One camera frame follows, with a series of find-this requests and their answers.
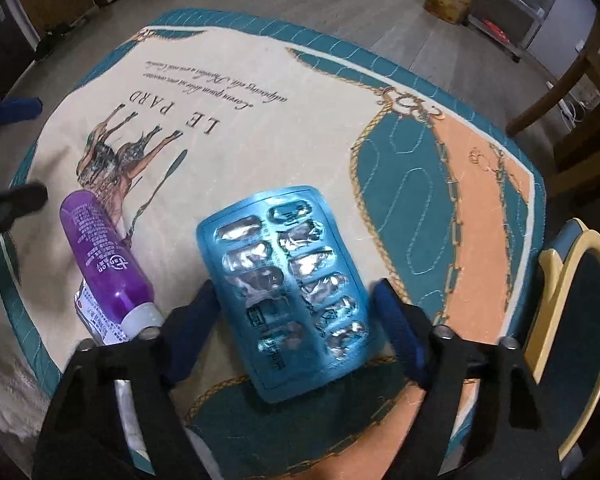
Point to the purple bottle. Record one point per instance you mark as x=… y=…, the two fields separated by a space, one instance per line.
x=100 y=250

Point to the printed teal and cream cloth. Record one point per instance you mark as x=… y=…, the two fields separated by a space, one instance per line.
x=280 y=135

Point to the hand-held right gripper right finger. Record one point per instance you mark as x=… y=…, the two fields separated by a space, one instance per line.
x=395 y=315

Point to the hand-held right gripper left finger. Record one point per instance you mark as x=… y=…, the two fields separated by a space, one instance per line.
x=190 y=330

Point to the grey metal trolley rack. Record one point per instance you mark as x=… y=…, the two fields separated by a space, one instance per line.
x=520 y=5

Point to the white power strip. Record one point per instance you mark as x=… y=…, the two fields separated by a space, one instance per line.
x=570 y=105

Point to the blue chair with yellow rim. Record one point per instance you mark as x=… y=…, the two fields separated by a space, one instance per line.
x=580 y=320

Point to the wooden chair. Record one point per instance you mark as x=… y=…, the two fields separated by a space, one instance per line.
x=585 y=125

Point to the brown cabinet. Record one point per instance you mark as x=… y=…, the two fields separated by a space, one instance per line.
x=55 y=0

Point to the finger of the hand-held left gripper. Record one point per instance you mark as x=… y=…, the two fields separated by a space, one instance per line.
x=10 y=111
x=15 y=201

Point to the blue blister pack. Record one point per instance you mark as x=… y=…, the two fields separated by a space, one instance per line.
x=290 y=285

